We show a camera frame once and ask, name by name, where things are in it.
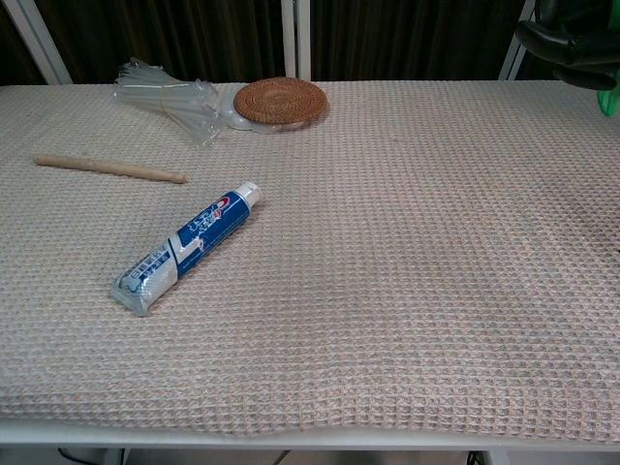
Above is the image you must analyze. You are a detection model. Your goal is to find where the bag of clear plastic sticks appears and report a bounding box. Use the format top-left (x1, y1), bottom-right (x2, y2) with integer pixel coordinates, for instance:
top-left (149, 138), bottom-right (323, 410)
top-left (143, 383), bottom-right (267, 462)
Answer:
top-left (113, 56), bottom-right (229, 149)

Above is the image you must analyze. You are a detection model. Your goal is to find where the blue white toothpaste tube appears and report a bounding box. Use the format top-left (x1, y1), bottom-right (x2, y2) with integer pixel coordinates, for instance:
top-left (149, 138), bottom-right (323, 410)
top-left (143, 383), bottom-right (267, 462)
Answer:
top-left (108, 180), bottom-right (264, 318)

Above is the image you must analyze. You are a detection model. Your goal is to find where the round woven rattan coaster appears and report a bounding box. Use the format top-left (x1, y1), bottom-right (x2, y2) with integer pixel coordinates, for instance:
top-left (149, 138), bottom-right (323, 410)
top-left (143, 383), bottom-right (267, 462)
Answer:
top-left (232, 77), bottom-right (329, 128)

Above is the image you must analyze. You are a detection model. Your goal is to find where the beige waffle tablecloth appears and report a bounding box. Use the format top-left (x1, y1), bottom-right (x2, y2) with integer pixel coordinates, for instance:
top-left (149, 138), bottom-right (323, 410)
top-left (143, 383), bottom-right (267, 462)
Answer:
top-left (0, 79), bottom-right (620, 445)

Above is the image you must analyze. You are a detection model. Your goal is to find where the thin wooden stick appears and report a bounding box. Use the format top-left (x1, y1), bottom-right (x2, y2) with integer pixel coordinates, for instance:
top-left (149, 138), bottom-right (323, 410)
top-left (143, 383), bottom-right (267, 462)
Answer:
top-left (32, 153), bottom-right (189, 185)

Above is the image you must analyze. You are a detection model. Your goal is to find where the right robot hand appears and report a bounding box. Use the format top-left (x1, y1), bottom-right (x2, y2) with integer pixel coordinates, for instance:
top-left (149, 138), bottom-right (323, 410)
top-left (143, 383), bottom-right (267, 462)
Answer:
top-left (513, 0), bottom-right (620, 92)

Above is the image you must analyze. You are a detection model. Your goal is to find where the white frame post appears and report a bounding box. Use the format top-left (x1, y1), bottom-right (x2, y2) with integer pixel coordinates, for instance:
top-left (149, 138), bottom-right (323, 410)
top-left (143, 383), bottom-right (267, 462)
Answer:
top-left (280, 0), bottom-right (312, 82)
top-left (3, 0), bottom-right (74, 86)
top-left (498, 0), bottom-right (539, 81)

